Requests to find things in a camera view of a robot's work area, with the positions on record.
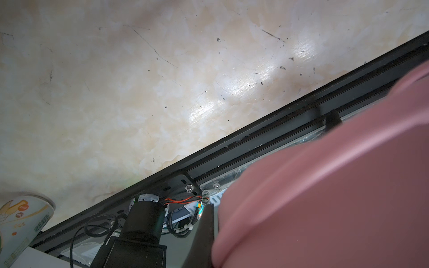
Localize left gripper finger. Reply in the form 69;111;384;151
182;204;215;268

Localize pink headphones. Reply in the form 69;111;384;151
212;63;429;268

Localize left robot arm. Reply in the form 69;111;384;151
91;194;215;268

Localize green drink can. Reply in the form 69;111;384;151
1;195;54;268

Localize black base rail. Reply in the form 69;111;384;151
31;33;429;256

